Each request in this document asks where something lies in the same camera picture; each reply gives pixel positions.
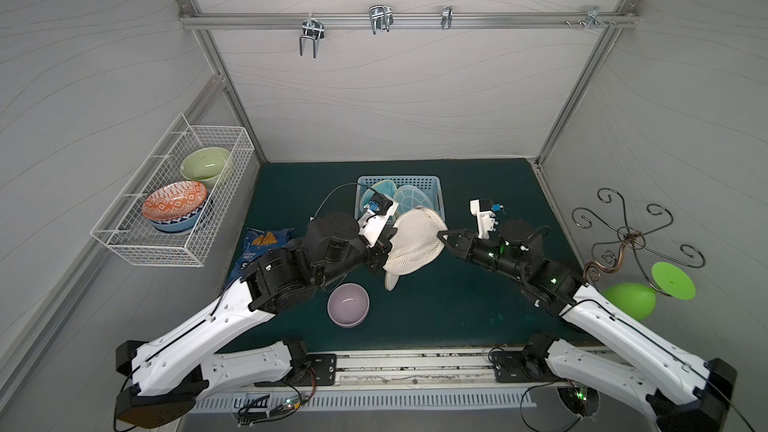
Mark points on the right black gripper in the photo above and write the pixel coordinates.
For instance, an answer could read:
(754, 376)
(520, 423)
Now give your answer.
(469, 244)

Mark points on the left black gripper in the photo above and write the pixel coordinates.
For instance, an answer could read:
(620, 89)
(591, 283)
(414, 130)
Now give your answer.
(384, 240)

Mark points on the cream mesh laundry bag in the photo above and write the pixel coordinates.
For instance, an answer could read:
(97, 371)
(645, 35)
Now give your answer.
(414, 245)

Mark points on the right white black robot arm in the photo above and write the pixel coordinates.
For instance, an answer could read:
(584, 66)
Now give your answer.
(677, 389)

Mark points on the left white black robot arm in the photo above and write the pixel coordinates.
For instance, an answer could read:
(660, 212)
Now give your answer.
(165, 377)

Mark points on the teal mesh laundry bag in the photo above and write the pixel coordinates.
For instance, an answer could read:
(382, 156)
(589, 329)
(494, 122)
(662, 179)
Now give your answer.
(402, 195)

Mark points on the blue snack bag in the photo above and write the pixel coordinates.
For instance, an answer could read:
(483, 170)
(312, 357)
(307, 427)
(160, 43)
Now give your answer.
(255, 244)

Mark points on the lilac ceramic bowl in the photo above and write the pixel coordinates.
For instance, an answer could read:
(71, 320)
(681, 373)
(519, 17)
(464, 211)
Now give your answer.
(348, 305)

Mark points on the dark green table mat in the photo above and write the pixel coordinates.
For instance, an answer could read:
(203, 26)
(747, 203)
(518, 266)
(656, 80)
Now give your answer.
(448, 303)

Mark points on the light blue plastic basket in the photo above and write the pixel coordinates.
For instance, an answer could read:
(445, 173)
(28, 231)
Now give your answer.
(420, 186)

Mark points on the black scrolled metal stand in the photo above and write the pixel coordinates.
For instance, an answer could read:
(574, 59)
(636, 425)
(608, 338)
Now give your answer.
(631, 243)

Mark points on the green ceramic bowl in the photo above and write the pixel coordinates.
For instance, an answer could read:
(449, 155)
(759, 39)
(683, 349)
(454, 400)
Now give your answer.
(211, 166)

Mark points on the blue bowl under orange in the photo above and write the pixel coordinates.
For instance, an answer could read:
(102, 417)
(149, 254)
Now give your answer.
(179, 224)

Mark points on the orange patterned bowl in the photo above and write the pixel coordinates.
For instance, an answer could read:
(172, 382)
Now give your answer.
(174, 201)

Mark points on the green round disc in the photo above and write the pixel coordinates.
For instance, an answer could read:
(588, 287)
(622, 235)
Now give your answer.
(673, 281)

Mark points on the small metal hook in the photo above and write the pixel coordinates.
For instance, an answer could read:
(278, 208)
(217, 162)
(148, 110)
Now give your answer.
(446, 17)

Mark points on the left double metal hook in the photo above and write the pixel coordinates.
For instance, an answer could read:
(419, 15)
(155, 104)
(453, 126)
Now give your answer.
(313, 31)

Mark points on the middle metal hook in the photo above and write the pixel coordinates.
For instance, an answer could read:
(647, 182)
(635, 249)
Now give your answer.
(381, 18)

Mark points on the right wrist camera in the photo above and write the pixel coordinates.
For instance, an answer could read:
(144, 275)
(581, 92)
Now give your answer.
(485, 211)

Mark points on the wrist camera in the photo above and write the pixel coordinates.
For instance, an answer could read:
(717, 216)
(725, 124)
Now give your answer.
(376, 216)
(485, 211)

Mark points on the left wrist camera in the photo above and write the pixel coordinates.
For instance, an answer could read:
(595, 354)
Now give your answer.
(376, 216)

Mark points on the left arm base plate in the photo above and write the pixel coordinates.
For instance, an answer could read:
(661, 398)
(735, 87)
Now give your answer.
(317, 369)

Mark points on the aluminium front rail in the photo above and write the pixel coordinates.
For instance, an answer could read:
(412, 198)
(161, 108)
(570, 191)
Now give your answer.
(414, 369)

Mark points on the aluminium rail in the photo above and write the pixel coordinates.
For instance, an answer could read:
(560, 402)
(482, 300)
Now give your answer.
(402, 21)
(414, 369)

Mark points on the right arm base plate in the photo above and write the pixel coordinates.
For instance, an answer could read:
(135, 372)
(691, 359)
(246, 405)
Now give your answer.
(512, 367)

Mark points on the white slotted cable duct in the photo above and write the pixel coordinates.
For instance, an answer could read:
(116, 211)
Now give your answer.
(374, 400)

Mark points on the white wire wall basket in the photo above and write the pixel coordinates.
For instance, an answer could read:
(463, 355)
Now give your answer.
(124, 230)

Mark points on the right metal hook bracket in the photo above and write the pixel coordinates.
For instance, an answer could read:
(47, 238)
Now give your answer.
(592, 20)

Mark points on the aluminium top rail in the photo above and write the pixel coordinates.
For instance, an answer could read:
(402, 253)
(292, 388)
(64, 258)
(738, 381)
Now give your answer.
(402, 21)

